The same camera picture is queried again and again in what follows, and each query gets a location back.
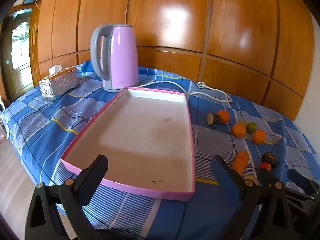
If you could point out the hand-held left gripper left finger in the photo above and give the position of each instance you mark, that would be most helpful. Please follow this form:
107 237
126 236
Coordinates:
96 170

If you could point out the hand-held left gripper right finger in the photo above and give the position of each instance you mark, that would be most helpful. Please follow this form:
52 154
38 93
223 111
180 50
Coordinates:
220 172

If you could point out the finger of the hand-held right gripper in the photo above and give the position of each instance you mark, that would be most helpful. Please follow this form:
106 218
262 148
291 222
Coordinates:
300 178
267 177

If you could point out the small red tomato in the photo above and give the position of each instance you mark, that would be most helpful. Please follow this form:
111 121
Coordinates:
265 166

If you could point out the carrot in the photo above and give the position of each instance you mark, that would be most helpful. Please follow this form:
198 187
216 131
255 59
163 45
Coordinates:
240 162

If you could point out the orange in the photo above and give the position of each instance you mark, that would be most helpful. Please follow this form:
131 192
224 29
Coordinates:
259 137
239 131
223 116

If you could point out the green tomato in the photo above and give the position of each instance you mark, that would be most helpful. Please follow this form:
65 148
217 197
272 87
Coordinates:
252 127

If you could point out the pink shallow tray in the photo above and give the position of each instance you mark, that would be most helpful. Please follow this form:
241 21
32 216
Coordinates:
140 135

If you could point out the dark speckled round passion fruit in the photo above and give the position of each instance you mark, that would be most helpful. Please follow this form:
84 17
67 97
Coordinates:
269 158

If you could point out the halved kiwi fruit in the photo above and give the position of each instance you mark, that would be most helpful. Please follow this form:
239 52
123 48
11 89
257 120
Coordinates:
212 119

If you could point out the blue plaid tablecloth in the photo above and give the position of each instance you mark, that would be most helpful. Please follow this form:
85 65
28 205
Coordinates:
45 120

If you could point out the silver embossed tissue box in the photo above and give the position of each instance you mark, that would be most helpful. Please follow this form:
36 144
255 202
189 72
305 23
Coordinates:
60 82

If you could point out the white tissue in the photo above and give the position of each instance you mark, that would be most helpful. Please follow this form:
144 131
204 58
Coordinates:
55 69

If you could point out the pink electric kettle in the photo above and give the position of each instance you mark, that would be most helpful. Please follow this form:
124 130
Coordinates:
122 55

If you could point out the wooden door with glass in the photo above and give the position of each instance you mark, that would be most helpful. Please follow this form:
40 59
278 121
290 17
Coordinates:
20 55

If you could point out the wooden panelled wardrobe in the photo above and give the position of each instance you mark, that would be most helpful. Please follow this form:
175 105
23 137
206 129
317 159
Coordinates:
175 17

